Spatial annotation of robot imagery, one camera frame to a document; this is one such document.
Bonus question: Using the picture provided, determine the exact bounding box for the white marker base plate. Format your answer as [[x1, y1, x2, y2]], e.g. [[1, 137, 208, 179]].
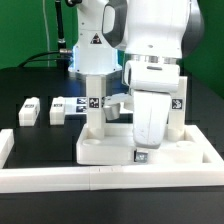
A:
[[65, 97, 87, 115]]

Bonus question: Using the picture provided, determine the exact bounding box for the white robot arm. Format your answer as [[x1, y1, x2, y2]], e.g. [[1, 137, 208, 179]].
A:
[[65, 0, 203, 165]]

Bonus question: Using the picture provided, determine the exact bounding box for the white L-shaped corner fence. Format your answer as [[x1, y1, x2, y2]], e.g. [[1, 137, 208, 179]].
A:
[[0, 129, 224, 193]]

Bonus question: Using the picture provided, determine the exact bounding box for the white desk top tray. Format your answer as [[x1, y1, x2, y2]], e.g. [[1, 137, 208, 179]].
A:
[[76, 124, 222, 165]]

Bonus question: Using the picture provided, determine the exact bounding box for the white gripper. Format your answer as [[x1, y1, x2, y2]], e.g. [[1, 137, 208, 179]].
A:
[[124, 60, 180, 163]]

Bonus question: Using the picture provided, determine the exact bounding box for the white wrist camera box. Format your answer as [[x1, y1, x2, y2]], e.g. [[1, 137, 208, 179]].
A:
[[103, 93, 133, 121]]

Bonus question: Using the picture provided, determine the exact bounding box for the black cable bundle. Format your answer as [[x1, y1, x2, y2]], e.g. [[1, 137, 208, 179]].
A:
[[18, 0, 74, 68]]

